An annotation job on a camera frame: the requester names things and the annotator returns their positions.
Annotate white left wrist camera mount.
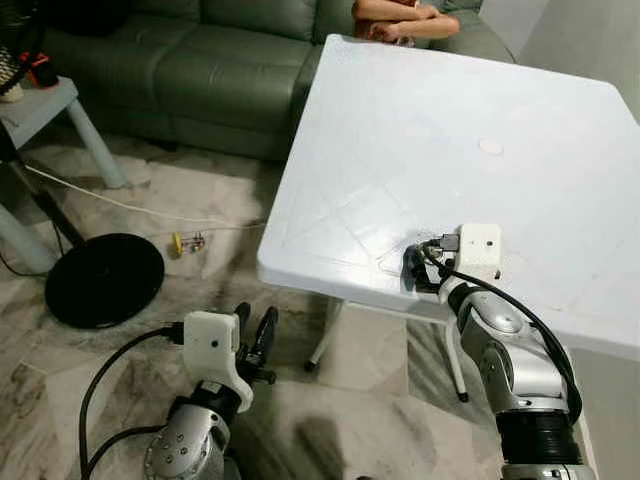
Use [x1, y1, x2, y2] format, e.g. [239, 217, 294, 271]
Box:
[183, 311, 253, 411]

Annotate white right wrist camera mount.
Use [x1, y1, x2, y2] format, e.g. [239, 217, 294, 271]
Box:
[455, 223, 504, 284]

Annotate white plastic square table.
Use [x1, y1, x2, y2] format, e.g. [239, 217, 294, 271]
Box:
[257, 33, 640, 401]

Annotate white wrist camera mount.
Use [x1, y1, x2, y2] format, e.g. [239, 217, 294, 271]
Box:
[183, 311, 253, 411]
[455, 223, 504, 284]

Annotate seated person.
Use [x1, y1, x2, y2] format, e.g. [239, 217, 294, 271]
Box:
[352, 0, 463, 48]

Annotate keys with yellow tag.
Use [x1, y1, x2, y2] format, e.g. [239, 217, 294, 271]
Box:
[170, 232, 208, 259]

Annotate thin white floor cable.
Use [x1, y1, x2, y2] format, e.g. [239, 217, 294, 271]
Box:
[22, 163, 266, 229]

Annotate small grey side table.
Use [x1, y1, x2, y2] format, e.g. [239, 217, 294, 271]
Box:
[0, 75, 129, 276]

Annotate red and black gadget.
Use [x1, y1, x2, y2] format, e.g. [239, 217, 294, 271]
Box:
[22, 52, 59, 89]

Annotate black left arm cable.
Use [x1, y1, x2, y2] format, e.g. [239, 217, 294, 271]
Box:
[78, 325, 186, 480]

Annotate green leather sofa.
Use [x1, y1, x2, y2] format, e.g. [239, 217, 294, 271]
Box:
[40, 0, 516, 163]

